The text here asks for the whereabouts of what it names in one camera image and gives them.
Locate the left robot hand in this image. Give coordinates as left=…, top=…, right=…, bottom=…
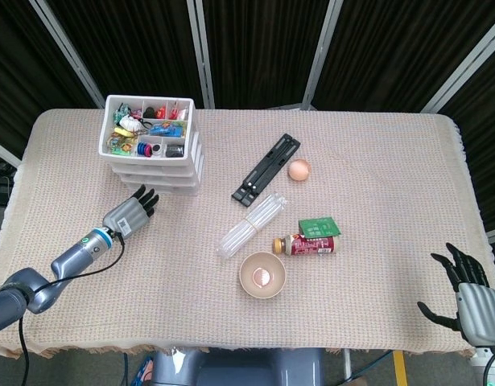
left=101, top=184, right=160, bottom=241

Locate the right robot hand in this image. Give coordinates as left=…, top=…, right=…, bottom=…
left=416, top=241, right=495, bottom=347

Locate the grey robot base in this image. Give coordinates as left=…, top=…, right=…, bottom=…
left=150, top=347, right=325, bottom=386

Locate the colourful foil packet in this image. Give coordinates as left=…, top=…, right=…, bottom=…
left=105, top=134, right=137, bottom=156

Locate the white round toy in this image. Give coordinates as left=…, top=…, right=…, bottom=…
left=118, top=114, right=142, bottom=130

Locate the blue packet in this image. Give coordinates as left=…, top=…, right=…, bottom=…
left=149, top=119, right=187, bottom=136

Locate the bundle of clear straws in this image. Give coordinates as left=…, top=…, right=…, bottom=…
left=217, top=192, right=289, bottom=258

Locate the beige woven tablecloth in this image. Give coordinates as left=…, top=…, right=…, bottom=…
left=0, top=107, right=495, bottom=359

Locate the white metal table leg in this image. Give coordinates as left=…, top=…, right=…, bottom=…
left=342, top=348, right=355, bottom=383

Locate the beige bowl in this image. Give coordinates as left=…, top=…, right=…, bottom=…
left=238, top=251, right=287, bottom=299

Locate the black folding stand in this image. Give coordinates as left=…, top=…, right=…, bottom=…
left=230, top=133, right=303, bottom=209

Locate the blue printed bag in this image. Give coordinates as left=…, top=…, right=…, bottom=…
left=136, top=355, right=155, bottom=386

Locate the black curtain panel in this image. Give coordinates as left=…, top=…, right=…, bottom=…
left=431, top=39, right=495, bottom=242
left=0, top=0, right=99, bottom=154
left=311, top=0, right=495, bottom=112
left=200, top=0, right=332, bottom=109
left=45, top=0, right=204, bottom=109

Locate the orange egg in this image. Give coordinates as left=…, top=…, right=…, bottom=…
left=287, top=158, right=312, bottom=183

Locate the red label drink bottle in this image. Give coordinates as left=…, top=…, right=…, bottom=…
left=271, top=234, right=339, bottom=257

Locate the green packet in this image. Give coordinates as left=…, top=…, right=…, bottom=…
left=297, top=216, right=341, bottom=238

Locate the clear drawer with white handle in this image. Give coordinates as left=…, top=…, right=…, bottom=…
left=109, top=164, right=202, bottom=178

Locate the white plastic drawer unit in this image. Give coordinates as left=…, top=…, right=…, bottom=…
left=97, top=94, right=206, bottom=197

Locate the grey partition frame post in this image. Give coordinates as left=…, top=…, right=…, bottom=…
left=0, top=136, right=23, bottom=168
left=185, top=0, right=216, bottom=109
left=28, top=0, right=106, bottom=109
left=301, top=0, right=344, bottom=110
left=419, top=26, right=495, bottom=114

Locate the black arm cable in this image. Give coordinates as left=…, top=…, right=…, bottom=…
left=17, top=228, right=126, bottom=386

